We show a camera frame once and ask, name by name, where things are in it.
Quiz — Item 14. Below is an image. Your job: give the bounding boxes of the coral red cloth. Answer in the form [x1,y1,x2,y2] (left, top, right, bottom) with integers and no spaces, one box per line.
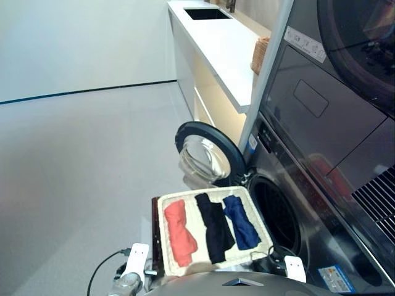
[163,199,199,268]

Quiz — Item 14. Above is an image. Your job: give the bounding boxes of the large blue rating label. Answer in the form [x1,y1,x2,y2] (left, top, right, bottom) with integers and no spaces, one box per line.
[317,266,356,294]

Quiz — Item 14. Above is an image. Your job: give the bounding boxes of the black cloth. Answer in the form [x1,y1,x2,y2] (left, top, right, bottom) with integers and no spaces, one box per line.
[194,193,236,265]

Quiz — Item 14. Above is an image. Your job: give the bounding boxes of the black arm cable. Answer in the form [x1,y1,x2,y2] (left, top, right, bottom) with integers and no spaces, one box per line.
[86,249,132,296]
[249,245,288,275]

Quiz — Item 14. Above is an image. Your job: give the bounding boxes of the dark brown basket stand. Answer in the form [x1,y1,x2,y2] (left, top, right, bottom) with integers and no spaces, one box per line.
[151,197,164,275]

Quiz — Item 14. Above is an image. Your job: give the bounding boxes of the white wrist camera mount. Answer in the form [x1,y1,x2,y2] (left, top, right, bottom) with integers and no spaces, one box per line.
[121,242,151,286]
[283,255,307,284]

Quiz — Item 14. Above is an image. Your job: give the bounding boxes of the pale woven basket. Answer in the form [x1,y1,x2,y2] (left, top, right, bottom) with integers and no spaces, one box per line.
[156,185,275,277]

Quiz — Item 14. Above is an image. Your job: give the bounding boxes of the dark glossy dryer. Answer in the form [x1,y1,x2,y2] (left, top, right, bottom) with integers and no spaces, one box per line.
[259,0,395,244]

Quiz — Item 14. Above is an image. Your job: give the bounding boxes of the grey washing machine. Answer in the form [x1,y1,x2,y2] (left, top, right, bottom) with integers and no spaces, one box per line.
[242,112,395,295]

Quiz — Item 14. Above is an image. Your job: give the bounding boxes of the black sink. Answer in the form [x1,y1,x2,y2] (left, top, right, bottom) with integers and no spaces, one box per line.
[183,8,233,21]

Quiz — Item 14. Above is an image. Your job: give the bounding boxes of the silver robot torso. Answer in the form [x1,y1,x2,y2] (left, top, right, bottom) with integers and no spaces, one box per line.
[141,270,356,296]

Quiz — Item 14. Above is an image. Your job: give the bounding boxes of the dark blue cloth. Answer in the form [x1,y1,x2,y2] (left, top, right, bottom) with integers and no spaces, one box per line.
[222,194,262,251]

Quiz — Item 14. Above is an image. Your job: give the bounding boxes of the round glass washer door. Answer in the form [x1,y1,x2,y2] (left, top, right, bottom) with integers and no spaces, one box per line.
[174,120,247,189]

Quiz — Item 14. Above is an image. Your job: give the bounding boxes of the brown wicker basket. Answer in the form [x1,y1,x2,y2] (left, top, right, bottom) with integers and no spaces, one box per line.
[251,36,272,75]

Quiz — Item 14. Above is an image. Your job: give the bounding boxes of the white counter cabinet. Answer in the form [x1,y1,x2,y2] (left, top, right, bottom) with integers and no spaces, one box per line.
[167,0,272,149]

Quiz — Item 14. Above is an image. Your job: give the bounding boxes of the white warning sticker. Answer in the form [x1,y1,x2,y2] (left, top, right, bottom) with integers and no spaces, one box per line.
[283,26,328,64]

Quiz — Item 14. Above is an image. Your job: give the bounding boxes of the small blue QR sticker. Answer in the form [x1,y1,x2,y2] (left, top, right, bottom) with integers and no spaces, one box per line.
[246,135,259,154]

